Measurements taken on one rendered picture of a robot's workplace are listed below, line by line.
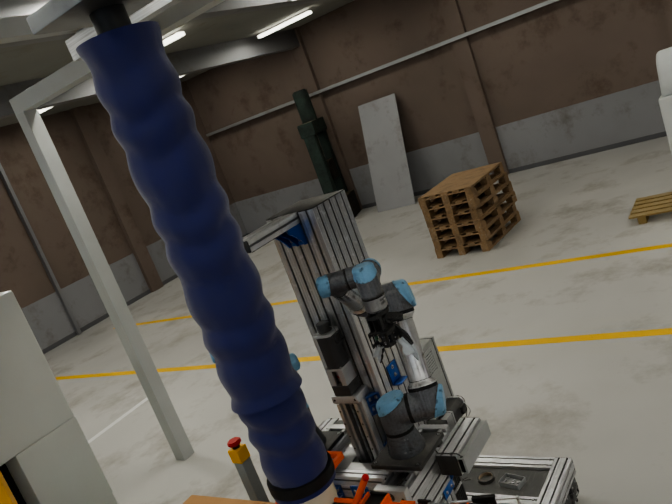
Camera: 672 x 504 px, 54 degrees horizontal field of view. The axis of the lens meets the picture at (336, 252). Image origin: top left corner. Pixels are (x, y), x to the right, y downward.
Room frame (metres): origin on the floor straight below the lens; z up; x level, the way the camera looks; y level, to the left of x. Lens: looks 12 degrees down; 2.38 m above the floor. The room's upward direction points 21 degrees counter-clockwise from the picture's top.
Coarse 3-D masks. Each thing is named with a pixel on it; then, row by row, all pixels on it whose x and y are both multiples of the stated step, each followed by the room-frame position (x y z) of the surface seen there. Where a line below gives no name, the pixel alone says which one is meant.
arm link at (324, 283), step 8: (336, 272) 2.12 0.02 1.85; (344, 272) 2.10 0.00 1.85; (320, 280) 2.12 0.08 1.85; (328, 280) 2.11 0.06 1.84; (336, 280) 2.10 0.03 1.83; (344, 280) 2.09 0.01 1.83; (320, 288) 2.11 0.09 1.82; (328, 288) 2.10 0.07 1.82; (336, 288) 2.10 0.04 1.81; (344, 288) 2.09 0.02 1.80; (320, 296) 2.12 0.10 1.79; (328, 296) 2.12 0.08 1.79; (336, 296) 2.14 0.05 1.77; (344, 296) 2.16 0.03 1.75; (352, 296) 2.22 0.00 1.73; (344, 304) 2.27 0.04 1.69; (352, 304) 2.27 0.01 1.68; (360, 304) 2.32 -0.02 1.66; (352, 312) 2.38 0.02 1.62; (360, 312) 2.36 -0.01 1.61
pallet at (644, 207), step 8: (640, 200) 7.29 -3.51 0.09; (648, 200) 7.17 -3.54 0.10; (656, 200) 7.07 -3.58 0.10; (664, 200) 6.97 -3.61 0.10; (632, 208) 7.10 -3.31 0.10; (640, 208) 7.03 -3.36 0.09; (648, 208) 6.90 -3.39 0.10; (656, 208) 6.81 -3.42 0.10; (664, 208) 6.71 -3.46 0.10; (632, 216) 6.84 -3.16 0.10; (640, 216) 6.77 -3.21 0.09; (648, 216) 6.87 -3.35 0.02
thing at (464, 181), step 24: (480, 168) 8.73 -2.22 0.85; (432, 192) 8.31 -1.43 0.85; (456, 192) 7.92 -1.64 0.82; (480, 192) 7.96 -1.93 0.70; (504, 192) 8.61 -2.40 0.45; (432, 216) 8.26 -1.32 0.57; (456, 216) 8.09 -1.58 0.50; (480, 216) 7.86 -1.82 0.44; (504, 216) 8.53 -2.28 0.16; (432, 240) 8.28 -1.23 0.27; (456, 240) 8.07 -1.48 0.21; (480, 240) 7.91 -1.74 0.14
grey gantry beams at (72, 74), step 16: (192, 0) 3.93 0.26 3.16; (208, 0) 3.86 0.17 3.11; (224, 0) 3.94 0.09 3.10; (16, 16) 3.61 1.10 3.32; (160, 16) 4.11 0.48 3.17; (176, 16) 4.03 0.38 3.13; (192, 16) 4.05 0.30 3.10; (0, 32) 3.52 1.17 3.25; (16, 32) 3.58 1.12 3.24; (64, 32) 3.86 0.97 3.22; (80, 64) 4.66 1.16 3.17; (48, 80) 4.92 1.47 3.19; (64, 80) 4.81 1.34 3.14; (80, 80) 4.80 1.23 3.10; (16, 96) 5.21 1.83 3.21; (32, 96) 5.09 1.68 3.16; (48, 96) 4.97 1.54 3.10; (16, 112) 5.27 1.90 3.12
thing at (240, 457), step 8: (240, 448) 2.94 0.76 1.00; (232, 456) 2.94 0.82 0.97; (240, 456) 2.92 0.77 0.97; (248, 456) 2.96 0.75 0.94; (240, 464) 2.93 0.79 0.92; (248, 464) 2.95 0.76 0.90; (240, 472) 2.95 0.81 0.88; (248, 472) 2.93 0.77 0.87; (256, 472) 2.96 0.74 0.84; (248, 480) 2.92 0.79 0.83; (256, 480) 2.95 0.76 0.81; (248, 488) 2.94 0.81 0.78; (256, 488) 2.93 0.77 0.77; (256, 496) 2.92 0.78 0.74; (264, 496) 2.95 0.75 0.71
